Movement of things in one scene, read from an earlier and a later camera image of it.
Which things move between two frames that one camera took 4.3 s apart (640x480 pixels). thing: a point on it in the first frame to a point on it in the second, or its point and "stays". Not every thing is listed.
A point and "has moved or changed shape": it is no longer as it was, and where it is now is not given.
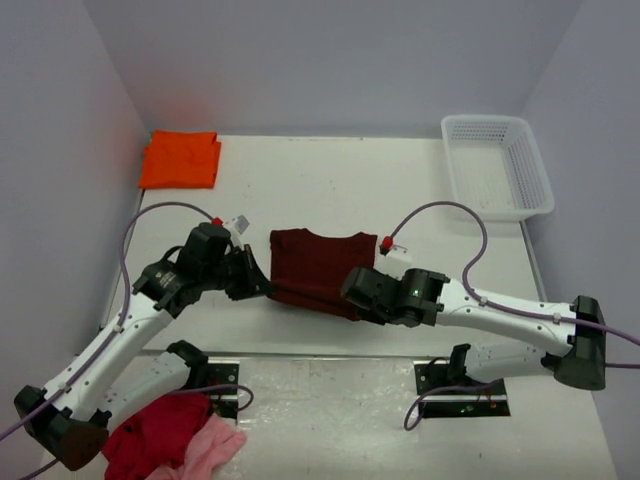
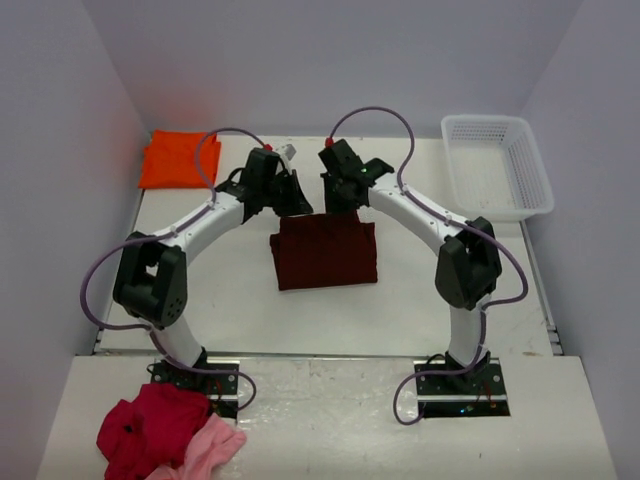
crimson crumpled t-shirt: (154, 438) stays
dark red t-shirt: (309, 269) has moved or changed shape
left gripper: (248, 273) to (290, 189)
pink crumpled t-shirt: (209, 452) stays
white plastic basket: (498, 171) stays
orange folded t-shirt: (180, 159) stays
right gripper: (353, 288) to (338, 188)
